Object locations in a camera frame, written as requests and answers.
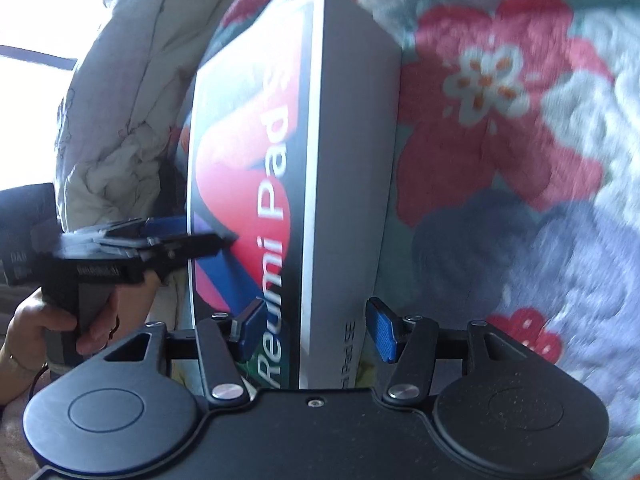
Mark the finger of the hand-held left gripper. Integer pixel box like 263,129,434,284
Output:
145,232,239,281
107,217,190,241

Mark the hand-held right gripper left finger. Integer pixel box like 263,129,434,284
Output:
102,297,266,403

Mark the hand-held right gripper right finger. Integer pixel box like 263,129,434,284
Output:
365,297,531,403

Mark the Redmi Pad SE box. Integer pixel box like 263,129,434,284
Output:
186,0,404,392

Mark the person's left forearm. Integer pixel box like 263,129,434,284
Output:
0,347,53,407

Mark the person's left hand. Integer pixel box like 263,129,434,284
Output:
5,277,154,367

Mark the white crumpled duvet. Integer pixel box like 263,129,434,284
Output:
52,0,286,328

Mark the bright window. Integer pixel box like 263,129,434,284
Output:
0,0,128,192

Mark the floral quilt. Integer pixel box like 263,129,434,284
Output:
207,0,640,480

